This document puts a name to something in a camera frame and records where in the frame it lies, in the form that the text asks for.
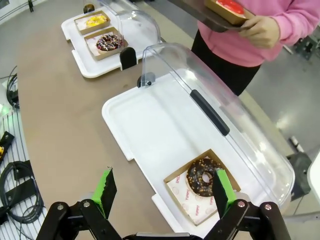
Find black mounting bracket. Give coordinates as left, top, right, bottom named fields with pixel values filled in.
left=0, top=131, right=15, bottom=151

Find chocolate donut with nuts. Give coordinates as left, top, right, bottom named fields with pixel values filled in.
left=185, top=157, right=223, bottom=198

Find chocolate donut with sprinkles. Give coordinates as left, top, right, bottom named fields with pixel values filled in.
left=96, top=34, right=124, bottom=53

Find white display tray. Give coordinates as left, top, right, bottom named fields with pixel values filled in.
left=61, top=6, right=166, bottom=79
left=101, top=74, right=253, bottom=232

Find clear plastic tray lid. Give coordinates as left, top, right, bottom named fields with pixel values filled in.
left=136, top=42, right=296, bottom=208
left=83, top=0, right=161, bottom=71

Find coiled black cable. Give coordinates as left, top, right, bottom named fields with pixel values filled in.
left=0, top=161, right=47, bottom=223

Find person's left forearm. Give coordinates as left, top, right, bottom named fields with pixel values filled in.
left=272, top=0, right=320, bottom=42

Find person in pink hoodie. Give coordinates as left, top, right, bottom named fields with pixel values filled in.
left=191, top=0, right=320, bottom=97

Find person's left hand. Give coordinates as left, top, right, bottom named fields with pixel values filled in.
left=238, top=15, right=281, bottom=50

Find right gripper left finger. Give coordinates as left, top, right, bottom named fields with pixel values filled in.
left=36, top=167, right=121, bottom=240

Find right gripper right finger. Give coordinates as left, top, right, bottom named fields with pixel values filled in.
left=203, top=169, right=293, bottom=240

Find black serving tray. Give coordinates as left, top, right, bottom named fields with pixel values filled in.
left=166, top=0, right=256, bottom=33

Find white side table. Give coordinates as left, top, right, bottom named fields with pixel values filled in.
left=306, top=159, right=320, bottom=208

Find black cable bundle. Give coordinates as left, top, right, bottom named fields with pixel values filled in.
left=6, top=65, right=21, bottom=110

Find yellow glazed donut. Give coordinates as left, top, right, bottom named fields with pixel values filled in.
left=85, top=14, right=109, bottom=28

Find white ribbed base panel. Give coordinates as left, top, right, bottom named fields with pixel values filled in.
left=0, top=109, right=48, bottom=240

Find brown cardboard donut box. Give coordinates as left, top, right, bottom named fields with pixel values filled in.
left=74, top=11, right=112, bottom=36
left=203, top=0, right=251, bottom=25
left=163, top=149, right=242, bottom=226
left=83, top=26, right=129, bottom=62

